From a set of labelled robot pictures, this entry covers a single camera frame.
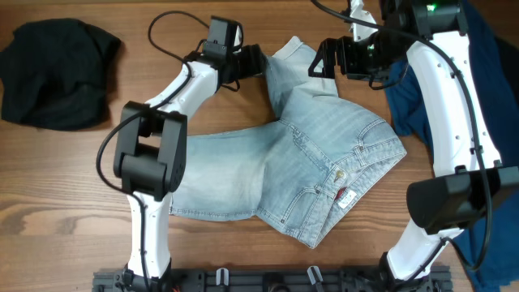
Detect light blue denim shorts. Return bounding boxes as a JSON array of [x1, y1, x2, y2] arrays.
[[169, 37, 406, 247]]

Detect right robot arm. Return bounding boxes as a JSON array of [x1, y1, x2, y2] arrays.
[[308, 1, 518, 291]]

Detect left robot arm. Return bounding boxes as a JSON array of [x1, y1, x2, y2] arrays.
[[111, 16, 262, 291]]

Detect black garment at right edge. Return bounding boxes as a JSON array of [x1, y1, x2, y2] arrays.
[[495, 37, 519, 102]]

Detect black crumpled garment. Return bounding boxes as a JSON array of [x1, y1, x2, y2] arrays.
[[1, 19, 122, 131]]

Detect dark blue t-shirt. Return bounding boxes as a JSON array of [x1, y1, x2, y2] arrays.
[[385, 2, 518, 292]]

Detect right black cable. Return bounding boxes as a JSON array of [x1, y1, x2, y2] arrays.
[[310, 0, 494, 273]]

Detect black cable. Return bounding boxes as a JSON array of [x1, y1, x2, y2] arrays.
[[310, 0, 494, 273], [95, 10, 210, 292]]

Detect left black cable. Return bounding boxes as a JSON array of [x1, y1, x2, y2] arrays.
[[95, 10, 210, 292]]

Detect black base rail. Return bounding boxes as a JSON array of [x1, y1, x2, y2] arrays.
[[92, 266, 453, 292]]

